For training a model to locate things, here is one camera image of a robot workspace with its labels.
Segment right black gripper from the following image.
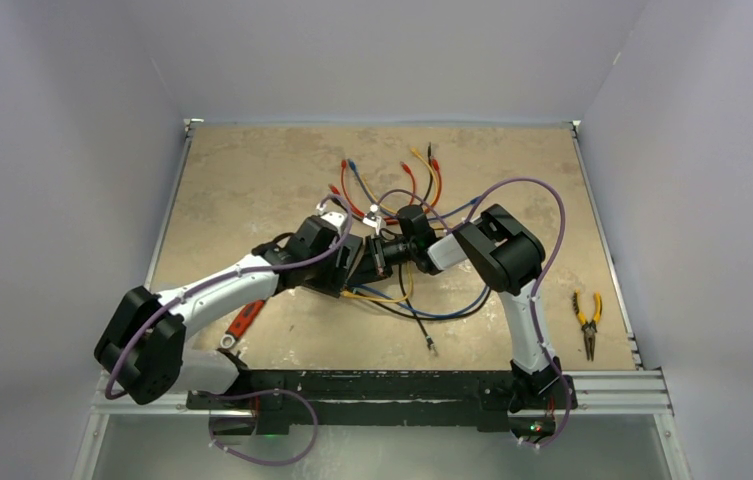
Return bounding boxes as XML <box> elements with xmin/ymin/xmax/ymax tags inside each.
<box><xmin>348</xmin><ymin>234</ymin><xmax>416</xmax><ymax>287</ymax></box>

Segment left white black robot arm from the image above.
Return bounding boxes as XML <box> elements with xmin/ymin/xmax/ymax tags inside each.
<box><xmin>94</xmin><ymin>212</ymin><xmax>351</xmax><ymax>409</ymax></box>

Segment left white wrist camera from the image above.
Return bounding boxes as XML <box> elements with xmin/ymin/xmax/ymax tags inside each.
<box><xmin>315</xmin><ymin>206</ymin><xmax>349</xmax><ymax>235</ymax></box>

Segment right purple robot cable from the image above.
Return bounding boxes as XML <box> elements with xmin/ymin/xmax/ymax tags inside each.
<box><xmin>375</xmin><ymin>177</ymin><xmax>567</xmax><ymax>452</ymax></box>

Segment red ethernet cable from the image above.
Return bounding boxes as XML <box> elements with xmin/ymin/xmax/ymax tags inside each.
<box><xmin>326</xmin><ymin>157</ymin><xmax>445</xmax><ymax>225</ymax></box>
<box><xmin>338</xmin><ymin>158</ymin><xmax>417</xmax><ymax>223</ymax></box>

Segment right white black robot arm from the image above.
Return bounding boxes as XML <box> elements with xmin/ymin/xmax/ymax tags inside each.
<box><xmin>347</xmin><ymin>204</ymin><xmax>557</xmax><ymax>407</ymax></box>

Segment long black ethernet cable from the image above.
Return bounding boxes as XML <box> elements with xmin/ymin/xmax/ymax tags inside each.
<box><xmin>356</xmin><ymin>261</ymin><xmax>493</xmax><ymax>356</ymax></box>

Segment red handled adjustable wrench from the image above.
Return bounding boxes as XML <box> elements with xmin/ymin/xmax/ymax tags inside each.
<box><xmin>219</xmin><ymin>300</ymin><xmax>266</xmax><ymax>349</ymax></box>

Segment orange ethernet cable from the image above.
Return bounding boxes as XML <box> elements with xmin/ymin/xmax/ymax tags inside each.
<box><xmin>353</xmin><ymin>146</ymin><xmax>445</xmax><ymax>223</ymax></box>

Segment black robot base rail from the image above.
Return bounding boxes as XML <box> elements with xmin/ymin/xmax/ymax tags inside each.
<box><xmin>187</xmin><ymin>369</ymin><xmax>577</xmax><ymax>438</ymax></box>

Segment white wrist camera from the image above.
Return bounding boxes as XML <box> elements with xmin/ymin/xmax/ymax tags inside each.
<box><xmin>315</xmin><ymin>206</ymin><xmax>349</xmax><ymax>235</ymax></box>
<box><xmin>361</xmin><ymin>204</ymin><xmax>385</xmax><ymax>236</ymax></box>

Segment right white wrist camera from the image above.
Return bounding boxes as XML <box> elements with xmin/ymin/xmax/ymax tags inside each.
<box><xmin>361</xmin><ymin>204</ymin><xmax>385</xmax><ymax>236</ymax></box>

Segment yellow handled pliers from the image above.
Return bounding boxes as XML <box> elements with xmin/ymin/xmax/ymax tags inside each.
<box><xmin>571</xmin><ymin>290</ymin><xmax>604</xmax><ymax>362</ymax></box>

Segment yellow ethernet cable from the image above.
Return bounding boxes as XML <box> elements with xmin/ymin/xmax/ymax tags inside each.
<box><xmin>341</xmin><ymin>261</ymin><xmax>416</xmax><ymax>306</ymax></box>

